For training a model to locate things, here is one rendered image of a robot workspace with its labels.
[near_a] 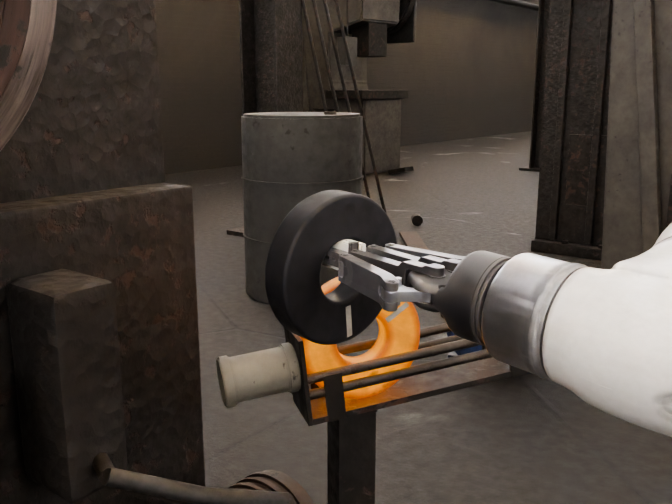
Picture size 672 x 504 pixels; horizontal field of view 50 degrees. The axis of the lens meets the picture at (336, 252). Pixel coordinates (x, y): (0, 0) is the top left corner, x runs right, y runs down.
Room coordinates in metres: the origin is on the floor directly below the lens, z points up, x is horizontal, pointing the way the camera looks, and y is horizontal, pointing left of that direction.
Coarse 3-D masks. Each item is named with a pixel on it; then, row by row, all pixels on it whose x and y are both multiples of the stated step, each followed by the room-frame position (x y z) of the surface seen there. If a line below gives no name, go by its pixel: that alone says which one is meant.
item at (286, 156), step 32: (256, 128) 3.29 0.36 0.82; (288, 128) 3.21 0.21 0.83; (320, 128) 3.22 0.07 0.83; (352, 128) 3.33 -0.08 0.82; (256, 160) 3.29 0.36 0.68; (288, 160) 3.21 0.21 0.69; (320, 160) 3.22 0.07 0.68; (352, 160) 3.33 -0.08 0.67; (256, 192) 3.29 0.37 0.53; (288, 192) 3.21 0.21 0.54; (352, 192) 3.34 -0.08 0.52; (256, 224) 3.30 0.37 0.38; (256, 256) 3.30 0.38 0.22; (256, 288) 3.31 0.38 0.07
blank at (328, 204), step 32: (320, 192) 0.70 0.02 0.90; (288, 224) 0.66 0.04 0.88; (320, 224) 0.66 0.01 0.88; (352, 224) 0.69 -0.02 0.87; (384, 224) 0.72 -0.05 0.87; (288, 256) 0.64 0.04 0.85; (320, 256) 0.67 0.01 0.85; (288, 288) 0.64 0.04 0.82; (320, 288) 0.67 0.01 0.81; (352, 288) 0.71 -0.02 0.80; (288, 320) 0.65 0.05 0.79; (320, 320) 0.67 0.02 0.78; (352, 320) 0.70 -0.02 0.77
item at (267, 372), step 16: (256, 352) 0.80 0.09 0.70; (272, 352) 0.80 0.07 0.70; (288, 352) 0.80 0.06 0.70; (224, 368) 0.77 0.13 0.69; (240, 368) 0.78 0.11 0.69; (256, 368) 0.78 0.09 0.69; (272, 368) 0.78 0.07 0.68; (288, 368) 0.79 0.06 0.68; (224, 384) 0.76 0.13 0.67; (240, 384) 0.77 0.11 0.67; (256, 384) 0.77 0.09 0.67; (272, 384) 0.78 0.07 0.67; (288, 384) 0.79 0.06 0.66; (224, 400) 0.78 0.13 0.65; (240, 400) 0.78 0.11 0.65
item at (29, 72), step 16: (32, 0) 0.71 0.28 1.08; (48, 0) 0.72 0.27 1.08; (32, 16) 0.70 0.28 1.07; (48, 16) 0.72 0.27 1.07; (32, 32) 0.70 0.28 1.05; (48, 32) 0.72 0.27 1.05; (32, 48) 0.70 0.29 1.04; (48, 48) 0.72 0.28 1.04; (32, 64) 0.70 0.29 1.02; (16, 80) 0.69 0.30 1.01; (32, 80) 0.70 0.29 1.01; (16, 96) 0.69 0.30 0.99; (32, 96) 0.70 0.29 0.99; (0, 112) 0.67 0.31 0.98; (16, 112) 0.68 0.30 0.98; (0, 128) 0.67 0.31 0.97; (16, 128) 0.68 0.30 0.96; (0, 144) 0.67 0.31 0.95
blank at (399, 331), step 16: (400, 304) 0.84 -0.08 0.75; (384, 320) 0.83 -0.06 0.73; (400, 320) 0.84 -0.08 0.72; (416, 320) 0.84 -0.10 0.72; (384, 336) 0.84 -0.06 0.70; (400, 336) 0.84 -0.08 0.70; (416, 336) 0.84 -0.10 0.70; (320, 352) 0.81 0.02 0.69; (336, 352) 0.81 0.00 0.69; (368, 352) 0.85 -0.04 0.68; (384, 352) 0.83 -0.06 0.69; (400, 352) 0.84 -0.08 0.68; (320, 368) 0.81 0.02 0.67; (384, 368) 0.83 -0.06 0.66; (400, 368) 0.84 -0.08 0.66; (320, 384) 0.81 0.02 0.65; (384, 384) 0.83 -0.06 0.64
